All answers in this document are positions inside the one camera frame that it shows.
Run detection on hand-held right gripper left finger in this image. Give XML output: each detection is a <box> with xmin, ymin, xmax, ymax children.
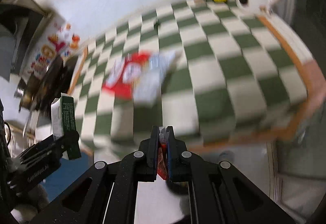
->
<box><xmin>33</xmin><ymin>126</ymin><xmax>160</xmax><ymax>224</ymax></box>

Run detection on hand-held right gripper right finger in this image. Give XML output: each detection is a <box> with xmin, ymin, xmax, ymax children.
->
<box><xmin>167</xmin><ymin>126</ymin><xmax>296</xmax><ymax>224</ymax></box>

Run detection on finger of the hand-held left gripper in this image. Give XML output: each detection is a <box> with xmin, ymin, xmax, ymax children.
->
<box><xmin>32</xmin><ymin>135</ymin><xmax>64</xmax><ymax>150</ymax></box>
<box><xmin>20</xmin><ymin>130</ymin><xmax>80</xmax><ymax>165</ymax></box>

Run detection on red sachet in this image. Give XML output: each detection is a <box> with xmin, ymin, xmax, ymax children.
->
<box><xmin>157</xmin><ymin>126</ymin><xmax>171</xmax><ymax>181</ymax></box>

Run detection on small green white box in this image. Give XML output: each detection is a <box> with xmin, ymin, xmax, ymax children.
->
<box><xmin>51</xmin><ymin>94</ymin><xmax>82</xmax><ymax>161</ymax></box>

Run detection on person's left hand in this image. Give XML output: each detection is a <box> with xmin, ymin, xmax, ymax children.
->
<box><xmin>10</xmin><ymin>184</ymin><xmax>50</xmax><ymax>224</ymax></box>

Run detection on blue base cabinet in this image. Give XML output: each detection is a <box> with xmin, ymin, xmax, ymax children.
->
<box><xmin>45</xmin><ymin>148</ymin><xmax>94</xmax><ymax>202</ymax></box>

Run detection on clear plastic bag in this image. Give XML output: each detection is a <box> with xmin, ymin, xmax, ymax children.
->
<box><xmin>132</xmin><ymin>51</ymin><xmax>179</xmax><ymax>108</ymax></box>

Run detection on red white snack bag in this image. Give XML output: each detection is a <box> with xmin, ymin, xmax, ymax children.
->
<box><xmin>102</xmin><ymin>52</ymin><xmax>151</xmax><ymax>99</ymax></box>

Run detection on green checkered table mat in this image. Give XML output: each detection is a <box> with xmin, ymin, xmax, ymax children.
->
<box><xmin>67</xmin><ymin>0</ymin><xmax>315</xmax><ymax>154</ymax></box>

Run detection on black range hood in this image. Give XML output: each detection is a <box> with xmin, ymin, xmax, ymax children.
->
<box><xmin>0</xmin><ymin>0</ymin><xmax>54</xmax><ymax>82</ymax></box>

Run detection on colourful wall stickers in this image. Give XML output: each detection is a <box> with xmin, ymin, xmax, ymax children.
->
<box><xmin>30</xmin><ymin>22</ymin><xmax>80</xmax><ymax>75</ymax></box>

